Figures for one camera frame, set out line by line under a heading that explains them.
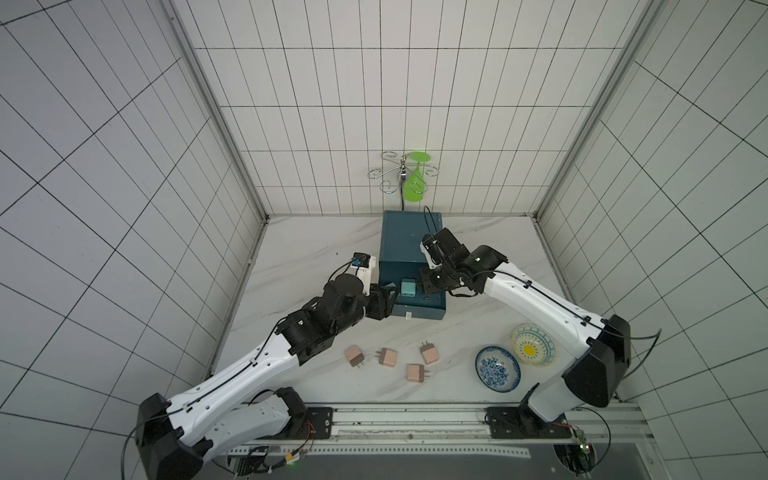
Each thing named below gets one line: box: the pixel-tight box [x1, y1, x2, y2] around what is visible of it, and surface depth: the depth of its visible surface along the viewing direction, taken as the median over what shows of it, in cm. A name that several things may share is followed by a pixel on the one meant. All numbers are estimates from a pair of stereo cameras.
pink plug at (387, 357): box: [374, 348, 398, 367], surface depth 85 cm
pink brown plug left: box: [345, 345, 365, 369], surface depth 85 cm
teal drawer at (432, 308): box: [385, 277, 447, 320], surface depth 76 cm
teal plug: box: [401, 278, 416, 297], surface depth 81 cm
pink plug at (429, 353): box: [420, 341, 440, 365], surface depth 85 cm
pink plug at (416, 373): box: [406, 364, 430, 383], surface depth 82 cm
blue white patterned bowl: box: [475, 346, 521, 393], surface depth 82 cm
